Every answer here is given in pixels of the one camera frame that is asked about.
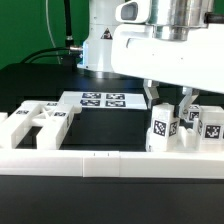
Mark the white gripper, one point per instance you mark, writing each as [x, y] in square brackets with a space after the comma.
[179, 42]

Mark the white chair seat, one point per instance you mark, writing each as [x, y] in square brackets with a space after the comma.
[184, 140]

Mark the white tagged nut cube right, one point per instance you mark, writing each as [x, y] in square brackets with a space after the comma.
[192, 112]

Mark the white base tag sheet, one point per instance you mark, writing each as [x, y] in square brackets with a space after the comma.
[104, 100]

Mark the white U-shaped obstacle fence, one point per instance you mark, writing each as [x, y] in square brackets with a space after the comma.
[107, 164]

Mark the white chair back frame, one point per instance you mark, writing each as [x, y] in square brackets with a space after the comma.
[54, 120]

